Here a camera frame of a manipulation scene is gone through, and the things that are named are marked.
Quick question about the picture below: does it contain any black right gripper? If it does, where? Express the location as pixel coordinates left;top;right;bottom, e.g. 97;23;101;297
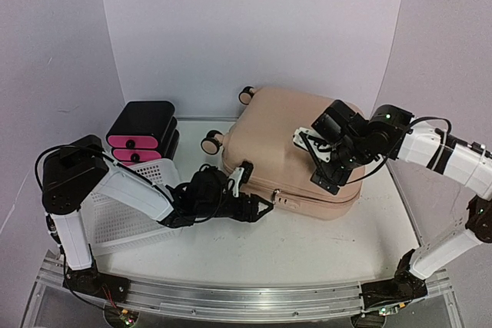
311;141;371;195

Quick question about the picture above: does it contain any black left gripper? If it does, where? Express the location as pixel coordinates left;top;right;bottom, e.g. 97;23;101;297
197;192;274;223

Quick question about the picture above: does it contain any pink hard-shell suitcase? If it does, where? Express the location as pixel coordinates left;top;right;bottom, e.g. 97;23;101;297
201;86;365;220

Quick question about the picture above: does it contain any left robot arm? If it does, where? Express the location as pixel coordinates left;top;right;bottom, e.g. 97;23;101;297
34;135;274;295

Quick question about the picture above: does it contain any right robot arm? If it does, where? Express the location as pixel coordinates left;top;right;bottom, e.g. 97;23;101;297
294;100;491;315

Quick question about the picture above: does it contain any black pink drawer organizer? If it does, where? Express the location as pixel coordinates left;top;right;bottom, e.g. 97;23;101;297
106;101;180;166

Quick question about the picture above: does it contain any white perforated plastic basket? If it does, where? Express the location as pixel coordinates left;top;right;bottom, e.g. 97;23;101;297
81;158;182;256

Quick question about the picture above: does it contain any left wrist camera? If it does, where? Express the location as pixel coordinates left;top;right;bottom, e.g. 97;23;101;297
228;161;254;197

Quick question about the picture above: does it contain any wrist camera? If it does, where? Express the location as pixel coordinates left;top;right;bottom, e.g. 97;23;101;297
228;161;254;197
292;128;332;163

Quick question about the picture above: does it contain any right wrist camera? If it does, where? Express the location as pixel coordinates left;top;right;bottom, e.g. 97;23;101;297
292;128;332;163

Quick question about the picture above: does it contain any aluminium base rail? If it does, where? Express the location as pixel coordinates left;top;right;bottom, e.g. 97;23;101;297
22;253;463;327

